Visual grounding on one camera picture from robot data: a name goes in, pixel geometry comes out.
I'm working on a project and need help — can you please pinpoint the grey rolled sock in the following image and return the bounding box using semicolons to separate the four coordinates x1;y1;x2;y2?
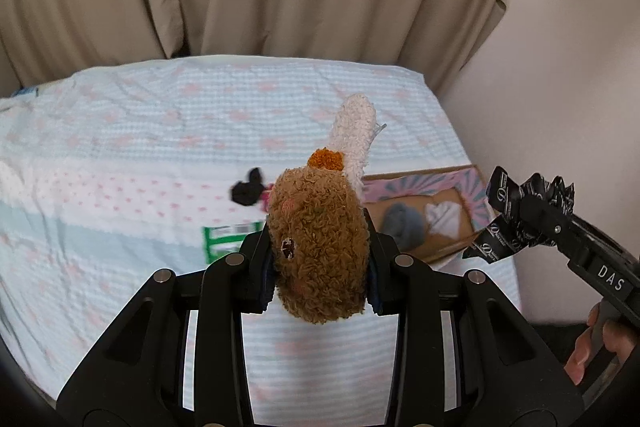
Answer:
381;201;429;251

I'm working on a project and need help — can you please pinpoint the white fluffy sock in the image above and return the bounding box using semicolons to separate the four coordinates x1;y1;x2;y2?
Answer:
326;94;388;196

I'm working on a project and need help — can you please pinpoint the person's right hand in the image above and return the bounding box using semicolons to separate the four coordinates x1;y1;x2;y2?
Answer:
563;304;640;386

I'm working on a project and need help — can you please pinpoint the white folded sock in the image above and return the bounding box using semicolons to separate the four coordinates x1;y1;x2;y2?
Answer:
424;199;474;239

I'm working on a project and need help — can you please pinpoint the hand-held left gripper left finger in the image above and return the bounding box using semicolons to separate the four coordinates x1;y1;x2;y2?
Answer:
56;229;274;427

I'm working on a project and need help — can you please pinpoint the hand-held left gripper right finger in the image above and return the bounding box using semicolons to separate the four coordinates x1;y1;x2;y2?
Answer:
366;212;586;427

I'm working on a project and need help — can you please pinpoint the brown plush toy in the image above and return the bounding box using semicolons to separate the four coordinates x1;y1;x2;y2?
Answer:
265;148;372;326

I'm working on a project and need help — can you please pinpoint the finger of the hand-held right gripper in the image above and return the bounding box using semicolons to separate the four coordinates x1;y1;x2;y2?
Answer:
517;197;577;253

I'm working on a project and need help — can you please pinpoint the black mouse-ear hair clip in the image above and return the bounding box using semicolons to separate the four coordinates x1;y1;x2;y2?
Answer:
229;166;274;210

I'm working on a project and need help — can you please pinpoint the cardboard box with pink rim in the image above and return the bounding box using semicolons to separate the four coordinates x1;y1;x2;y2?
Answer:
360;164;495;264

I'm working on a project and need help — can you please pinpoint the black ribbon bow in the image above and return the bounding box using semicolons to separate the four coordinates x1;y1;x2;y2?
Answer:
461;165;577;264

